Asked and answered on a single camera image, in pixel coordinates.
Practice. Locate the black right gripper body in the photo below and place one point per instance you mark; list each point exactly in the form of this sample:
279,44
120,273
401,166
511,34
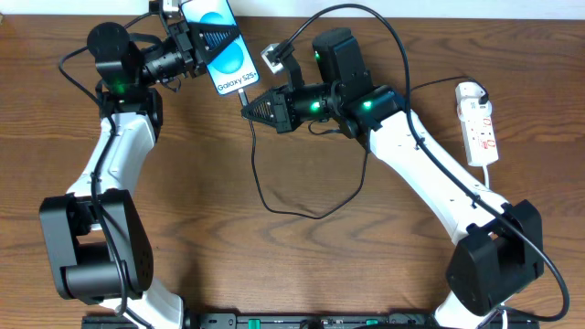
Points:
281,111

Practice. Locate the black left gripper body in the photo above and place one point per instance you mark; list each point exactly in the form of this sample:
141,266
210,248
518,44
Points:
186,50

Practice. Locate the blue Galaxy smartphone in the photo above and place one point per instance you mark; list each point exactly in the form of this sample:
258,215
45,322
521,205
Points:
234,68

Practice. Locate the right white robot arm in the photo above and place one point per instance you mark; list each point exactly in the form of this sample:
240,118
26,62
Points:
498,245

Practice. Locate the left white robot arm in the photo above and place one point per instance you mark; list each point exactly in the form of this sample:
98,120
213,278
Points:
98,250

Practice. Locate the white USB charger adapter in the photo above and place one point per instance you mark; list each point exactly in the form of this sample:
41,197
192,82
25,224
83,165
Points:
472,101

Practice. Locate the white power strip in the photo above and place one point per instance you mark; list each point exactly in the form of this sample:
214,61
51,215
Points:
479,142

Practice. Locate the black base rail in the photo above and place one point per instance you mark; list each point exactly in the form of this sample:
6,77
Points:
233,321

